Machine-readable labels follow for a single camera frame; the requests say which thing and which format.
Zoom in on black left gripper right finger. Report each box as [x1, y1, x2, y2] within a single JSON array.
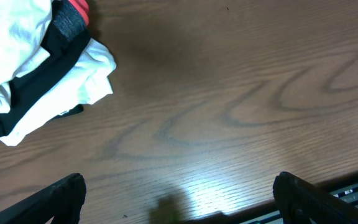
[[273, 172, 358, 224]]

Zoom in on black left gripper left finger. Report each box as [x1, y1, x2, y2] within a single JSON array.
[[0, 173, 86, 224]]

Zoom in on white Puma t-shirt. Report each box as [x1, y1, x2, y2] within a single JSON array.
[[0, 0, 52, 113]]

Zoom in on white folded cloth under pile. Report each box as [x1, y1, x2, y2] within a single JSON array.
[[0, 39, 116, 146]]

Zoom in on black folded garment orange trim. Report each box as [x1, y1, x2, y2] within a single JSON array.
[[0, 0, 91, 137]]

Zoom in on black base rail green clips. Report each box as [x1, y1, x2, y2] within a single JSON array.
[[226, 172, 358, 223]]

